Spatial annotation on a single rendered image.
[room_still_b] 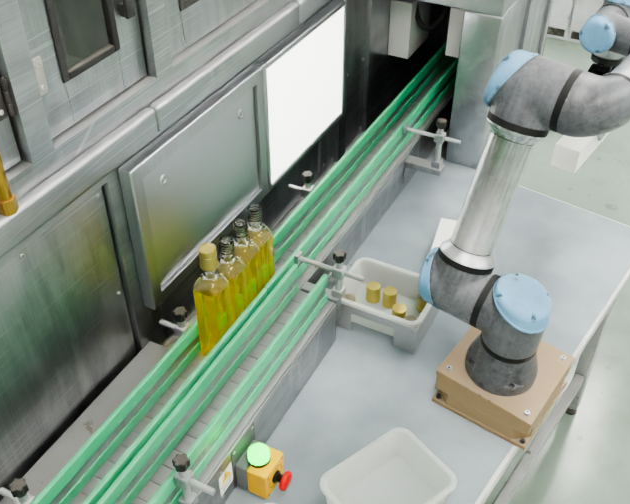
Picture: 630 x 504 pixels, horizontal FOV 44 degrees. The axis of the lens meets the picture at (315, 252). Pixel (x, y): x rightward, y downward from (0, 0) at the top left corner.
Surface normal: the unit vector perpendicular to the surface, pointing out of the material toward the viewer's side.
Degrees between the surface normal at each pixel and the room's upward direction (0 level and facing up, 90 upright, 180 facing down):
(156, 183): 90
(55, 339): 90
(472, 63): 90
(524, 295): 12
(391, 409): 0
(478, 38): 90
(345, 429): 0
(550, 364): 4
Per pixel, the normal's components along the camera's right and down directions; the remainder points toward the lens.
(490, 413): -0.59, 0.52
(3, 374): 0.89, 0.29
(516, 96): -0.58, 0.25
